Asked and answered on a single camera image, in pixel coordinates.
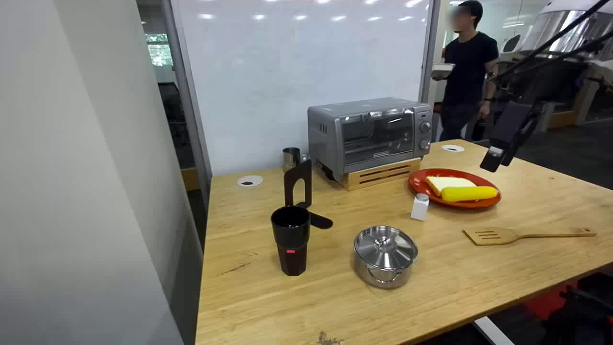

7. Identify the silver pot lid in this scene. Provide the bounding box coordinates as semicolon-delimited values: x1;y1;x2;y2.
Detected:
352;224;419;270

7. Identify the silver metal pot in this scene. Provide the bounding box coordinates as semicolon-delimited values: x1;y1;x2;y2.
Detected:
350;224;421;292

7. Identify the black metal bookend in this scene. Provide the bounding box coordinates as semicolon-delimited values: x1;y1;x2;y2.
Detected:
283;159;334;230

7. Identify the small silver cup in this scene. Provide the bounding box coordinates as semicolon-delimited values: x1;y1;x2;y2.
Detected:
281;146;304;173

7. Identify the silver toaster oven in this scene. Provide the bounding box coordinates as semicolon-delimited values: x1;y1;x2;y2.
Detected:
306;96;434;184

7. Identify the black tall cup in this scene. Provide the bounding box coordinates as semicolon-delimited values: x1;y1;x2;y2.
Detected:
269;205;311;278

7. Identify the wooden slatted stand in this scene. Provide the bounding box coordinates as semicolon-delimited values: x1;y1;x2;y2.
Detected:
330;155;422;192

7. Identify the red round plate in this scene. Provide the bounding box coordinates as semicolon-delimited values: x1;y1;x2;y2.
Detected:
405;167;503;213

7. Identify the white salt shaker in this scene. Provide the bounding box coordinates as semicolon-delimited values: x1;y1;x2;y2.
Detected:
407;192;430;223

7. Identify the white bread slice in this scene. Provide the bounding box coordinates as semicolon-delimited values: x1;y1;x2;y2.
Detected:
424;175;478;198

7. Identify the yellow corn cob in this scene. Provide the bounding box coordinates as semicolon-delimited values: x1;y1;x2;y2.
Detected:
438;184;499;205

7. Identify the wooden slotted spatula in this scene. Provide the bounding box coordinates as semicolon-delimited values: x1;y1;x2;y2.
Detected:
461;224;597;247

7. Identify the person in black shirt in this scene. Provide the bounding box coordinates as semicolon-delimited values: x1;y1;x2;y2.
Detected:
438;0;499;142

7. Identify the white table leg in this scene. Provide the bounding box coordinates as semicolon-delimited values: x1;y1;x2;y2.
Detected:
472;315;514;345

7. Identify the red plastic object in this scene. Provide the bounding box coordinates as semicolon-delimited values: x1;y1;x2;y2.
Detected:
518;284;580;322

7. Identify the silver reflective sheet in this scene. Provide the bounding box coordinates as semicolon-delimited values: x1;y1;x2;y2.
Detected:
514;0;613;58

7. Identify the black camera stand pole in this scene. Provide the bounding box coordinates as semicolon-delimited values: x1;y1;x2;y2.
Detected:
489;0;613;85

